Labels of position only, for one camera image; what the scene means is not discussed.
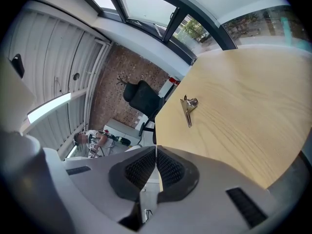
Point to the red fire extinguisher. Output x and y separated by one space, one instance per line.
174 80

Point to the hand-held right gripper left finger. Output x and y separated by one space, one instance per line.
97 184

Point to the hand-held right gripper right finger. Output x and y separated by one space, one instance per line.
207 194

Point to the black antler decoration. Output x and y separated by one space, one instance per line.
122 80

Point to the black office chair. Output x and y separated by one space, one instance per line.
143 99

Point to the ceiling light bar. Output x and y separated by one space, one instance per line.
48 107

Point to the round ceiling detector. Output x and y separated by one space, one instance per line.
76 76

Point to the silver metal bulldog clip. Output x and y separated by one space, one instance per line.
189 106

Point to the black window frame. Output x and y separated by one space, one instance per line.
181 16

